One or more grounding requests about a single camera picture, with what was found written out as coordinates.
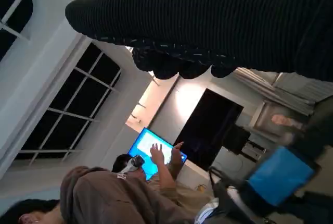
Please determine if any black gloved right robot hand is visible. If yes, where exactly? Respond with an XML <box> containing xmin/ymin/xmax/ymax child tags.
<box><xmin>64</xmin><ymin>0</ymin><xmax>333</xmax><ymax>83</ymax></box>

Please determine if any large black screen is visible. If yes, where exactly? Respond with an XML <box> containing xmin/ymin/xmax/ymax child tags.
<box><xmin>173</xmin><ymin>88</ymin><xmax>245</xmax><ymax>172</ymax></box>

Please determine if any grey curtain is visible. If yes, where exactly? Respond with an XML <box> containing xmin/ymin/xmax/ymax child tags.
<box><xmin>231</xmin><ymin>67</ymin><xmax>333</xmax><ymax>117</ymax></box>

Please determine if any black box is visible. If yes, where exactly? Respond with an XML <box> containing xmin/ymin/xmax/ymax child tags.
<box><xmin>223</xmin><ymin>125</ymin><xmax>251</xmax><ymax>155</ymax></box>

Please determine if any pale pink object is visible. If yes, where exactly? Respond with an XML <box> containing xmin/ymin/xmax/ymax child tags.
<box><xmin>271</xmin><ymin>114</ymin><xmax>304</xmax><ymax>129</ymax></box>

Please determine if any blue lit monitor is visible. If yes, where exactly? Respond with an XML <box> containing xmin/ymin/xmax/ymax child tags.
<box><xmin>127</xmin><ymin>127</ymin><xmax>188</xmax><ymax>182</ymax></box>

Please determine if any grey shelf cart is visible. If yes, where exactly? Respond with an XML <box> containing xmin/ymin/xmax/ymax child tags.
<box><xmin>240</xmin><ymin>140</ymin><xmax>267</xmax><ymax>161</ymax></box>

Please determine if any vr headset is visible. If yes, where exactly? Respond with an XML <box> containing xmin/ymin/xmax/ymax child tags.
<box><xmin>122</xmin><ymin>155</ymin><xmax>146</xmax><ymax>175</ymax></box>

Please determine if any person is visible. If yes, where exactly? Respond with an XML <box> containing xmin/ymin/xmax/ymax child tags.
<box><xmin>111</xmin><ymin>142</ymin><xmax>214</xmax><ymax>204</ymax></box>
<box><xmin>4</xmin><ymin>166</ymin><xmax>209</xmax><ymax>224</ymax></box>

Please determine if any large paned window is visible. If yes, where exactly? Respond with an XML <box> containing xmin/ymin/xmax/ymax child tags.
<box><xmin>14</xmin><ymin>42</ymin><xmax>122</xmax><ymax>166</ymax></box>

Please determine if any small paned window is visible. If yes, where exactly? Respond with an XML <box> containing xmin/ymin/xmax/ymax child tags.
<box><xmin>0</xmin><ymin>0</ymin><xmax>34</xmax><ymax>62</ymax></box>

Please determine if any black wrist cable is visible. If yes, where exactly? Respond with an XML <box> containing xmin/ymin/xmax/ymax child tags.
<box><xmin>208</xmin><ymin>166</ymin><xmax>244</xmax><ymax>191</ymax></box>

